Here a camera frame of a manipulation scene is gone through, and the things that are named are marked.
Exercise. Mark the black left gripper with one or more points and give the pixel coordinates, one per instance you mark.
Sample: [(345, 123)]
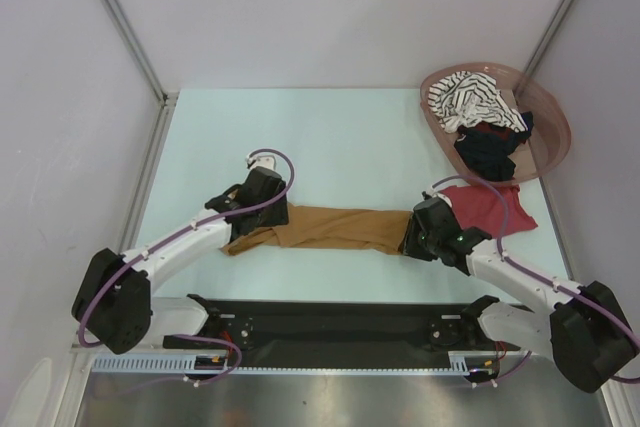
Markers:
[(277, 217)]

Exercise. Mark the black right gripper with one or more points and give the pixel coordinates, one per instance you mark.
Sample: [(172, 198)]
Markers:
[(409, 245)]

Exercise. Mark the red tank top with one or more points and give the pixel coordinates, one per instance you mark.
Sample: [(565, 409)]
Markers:
[(477, 206)]

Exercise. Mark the mustard yellow tank top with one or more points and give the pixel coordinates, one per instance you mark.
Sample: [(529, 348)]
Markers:
[(329, 228)]

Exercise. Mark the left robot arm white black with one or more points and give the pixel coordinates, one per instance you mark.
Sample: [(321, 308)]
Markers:
[(115, 306)]

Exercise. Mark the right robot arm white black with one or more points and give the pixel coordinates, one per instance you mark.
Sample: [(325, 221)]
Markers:
[(581, 329)]

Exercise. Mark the black white striped tank top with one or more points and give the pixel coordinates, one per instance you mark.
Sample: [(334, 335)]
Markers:
[(466, 99)]

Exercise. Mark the pink translucent laundry basket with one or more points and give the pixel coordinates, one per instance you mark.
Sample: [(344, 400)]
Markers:
[(551, 136)]

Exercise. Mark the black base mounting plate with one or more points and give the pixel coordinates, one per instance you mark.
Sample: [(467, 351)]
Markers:
[(343, 336)]

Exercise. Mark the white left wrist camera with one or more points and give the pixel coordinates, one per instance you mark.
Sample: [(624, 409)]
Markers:
[(261, 161)]

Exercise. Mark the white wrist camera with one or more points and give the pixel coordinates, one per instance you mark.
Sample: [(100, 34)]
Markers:
[(438, 195), (261, 161)]

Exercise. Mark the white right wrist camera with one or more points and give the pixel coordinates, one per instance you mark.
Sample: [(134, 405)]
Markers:
[(438, 195)]

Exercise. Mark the left aluminium corner post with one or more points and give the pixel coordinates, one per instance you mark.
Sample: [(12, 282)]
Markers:
[(133, 45)]

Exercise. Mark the aluminium corner post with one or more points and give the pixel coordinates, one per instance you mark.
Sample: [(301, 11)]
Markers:
[(551, 31), (133, 45)]

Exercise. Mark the grey slotted cable duct right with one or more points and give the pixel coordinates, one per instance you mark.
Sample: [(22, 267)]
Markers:
[(472, 362)]

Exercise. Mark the grey slotted cable duct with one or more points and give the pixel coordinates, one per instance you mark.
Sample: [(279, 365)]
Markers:
[(159, 363), (472, 362)]

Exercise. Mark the grey slotted cable duct left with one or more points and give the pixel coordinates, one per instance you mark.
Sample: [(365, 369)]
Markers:
[(159, 363)]

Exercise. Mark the right aluminium corner post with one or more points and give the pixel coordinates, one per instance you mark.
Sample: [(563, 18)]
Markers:
[(551, 31)]

